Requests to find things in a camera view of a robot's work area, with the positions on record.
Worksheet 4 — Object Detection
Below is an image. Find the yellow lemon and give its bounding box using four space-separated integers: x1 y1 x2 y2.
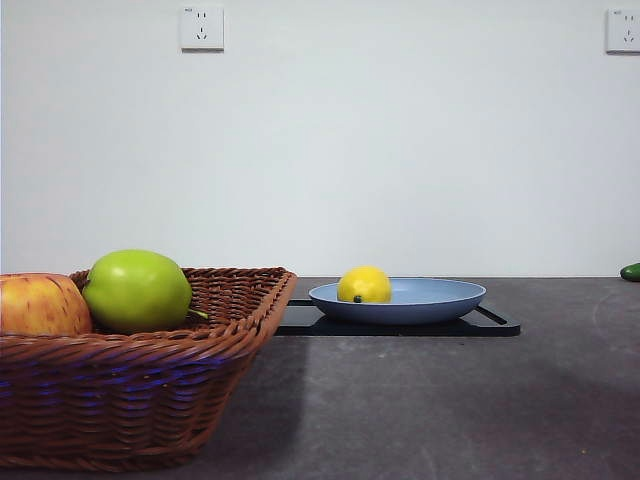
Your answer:
336 265 393 305

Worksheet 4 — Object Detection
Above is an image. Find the blue round plate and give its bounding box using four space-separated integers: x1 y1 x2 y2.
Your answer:
308 277 487 326

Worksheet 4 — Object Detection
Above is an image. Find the brown wicker basket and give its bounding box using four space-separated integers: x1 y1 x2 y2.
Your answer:
0 266 300 474

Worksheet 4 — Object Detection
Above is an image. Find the black flat tray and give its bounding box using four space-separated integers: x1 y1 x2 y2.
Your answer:
274 298 521 338

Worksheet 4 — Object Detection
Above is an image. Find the green apple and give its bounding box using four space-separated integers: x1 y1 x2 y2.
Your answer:
81 248 209 334

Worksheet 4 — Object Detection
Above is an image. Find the red yellow apple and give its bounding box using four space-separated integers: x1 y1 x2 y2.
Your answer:
0 272 94 337

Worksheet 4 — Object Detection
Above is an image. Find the white wall socket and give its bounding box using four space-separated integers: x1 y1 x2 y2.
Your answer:
605 7 640 55
180 3 225 53

